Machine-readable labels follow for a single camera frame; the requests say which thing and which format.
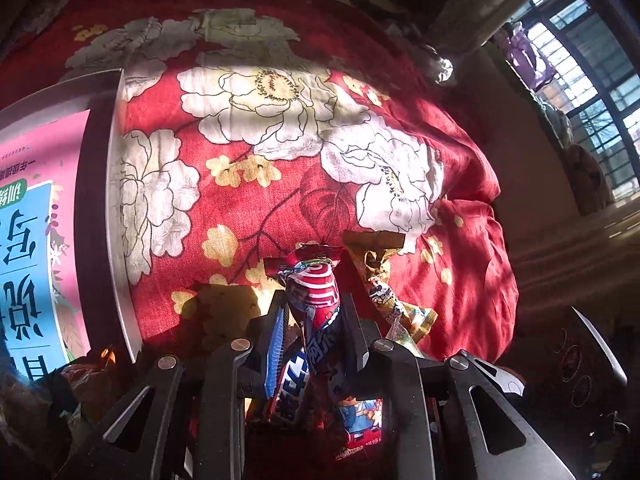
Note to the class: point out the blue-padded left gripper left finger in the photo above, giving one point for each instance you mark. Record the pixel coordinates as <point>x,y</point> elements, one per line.
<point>267,335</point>

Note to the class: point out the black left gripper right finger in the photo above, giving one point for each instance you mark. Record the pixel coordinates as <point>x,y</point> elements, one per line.
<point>357,337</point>

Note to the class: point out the red white candy packet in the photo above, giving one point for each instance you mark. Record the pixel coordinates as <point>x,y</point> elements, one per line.
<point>339,423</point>

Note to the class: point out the yellow snack packet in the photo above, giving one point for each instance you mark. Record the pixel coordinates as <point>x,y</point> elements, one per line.
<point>94,384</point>

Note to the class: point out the gold wrapped candy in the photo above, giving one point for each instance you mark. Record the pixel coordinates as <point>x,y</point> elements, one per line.
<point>371,253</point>

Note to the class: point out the red floral quilt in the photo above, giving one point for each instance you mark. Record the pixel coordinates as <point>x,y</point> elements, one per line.
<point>255,127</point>

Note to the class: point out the white tray box pink print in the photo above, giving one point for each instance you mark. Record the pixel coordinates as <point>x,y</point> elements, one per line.
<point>64,285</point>

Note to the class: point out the white crumpled cloth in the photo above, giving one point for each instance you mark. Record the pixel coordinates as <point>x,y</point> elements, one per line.
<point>433,66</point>

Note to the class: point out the purple cloth on sill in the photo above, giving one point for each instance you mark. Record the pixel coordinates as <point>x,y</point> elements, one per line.
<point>533,67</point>

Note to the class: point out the window with dark frame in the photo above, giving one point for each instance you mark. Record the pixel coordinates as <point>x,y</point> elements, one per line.
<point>593,100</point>

